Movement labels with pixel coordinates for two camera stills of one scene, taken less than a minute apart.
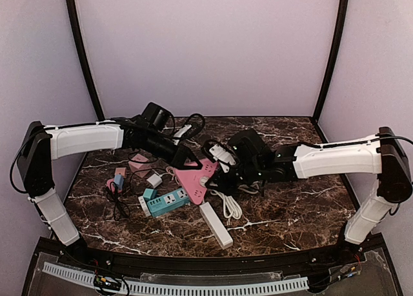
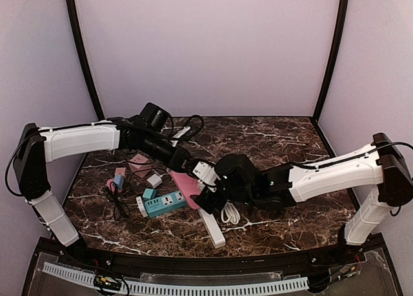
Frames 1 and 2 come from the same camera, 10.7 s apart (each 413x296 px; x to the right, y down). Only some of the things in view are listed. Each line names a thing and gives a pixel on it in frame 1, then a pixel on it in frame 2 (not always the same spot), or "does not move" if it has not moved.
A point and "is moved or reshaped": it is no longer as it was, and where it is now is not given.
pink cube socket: [140, 165] does not move
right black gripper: [224, 175] → [210, 198]
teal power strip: [161, 205] does not move
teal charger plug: [150, 193] does not move
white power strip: [215, 226] is moved or reshaped
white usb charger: [154, 180] does not move
